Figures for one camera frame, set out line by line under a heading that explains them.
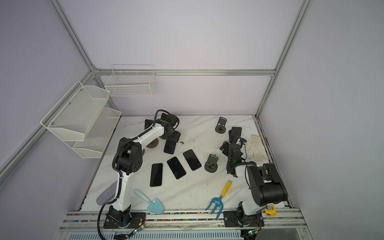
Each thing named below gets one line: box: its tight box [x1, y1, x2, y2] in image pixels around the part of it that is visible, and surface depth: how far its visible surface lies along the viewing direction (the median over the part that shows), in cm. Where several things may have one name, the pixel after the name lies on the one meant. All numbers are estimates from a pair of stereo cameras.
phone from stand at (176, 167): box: [167, 156, 187, 179], surface depth 94 cm
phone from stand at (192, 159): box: [183, 149, 202, 171], surface depth 98 cm
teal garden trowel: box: [133, 189, 164, 214], surface depth 80 cm
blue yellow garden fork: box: [205, 180, 232, 220], surface depth 80 cm
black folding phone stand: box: [228, 126, 242, 144], surface depth 103 cm
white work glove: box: [246, 134, 269, 162], surface depth 103 cm
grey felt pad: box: [96, 180, 118, 206], surface depth 81 cm
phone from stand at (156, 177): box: [150, 163, 163, 187], surface depth 89 cm
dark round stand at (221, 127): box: [215, 116, 227, 134], surface depth 110 cm
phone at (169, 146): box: [163, 139, 177, 155], surface depth 100 cm
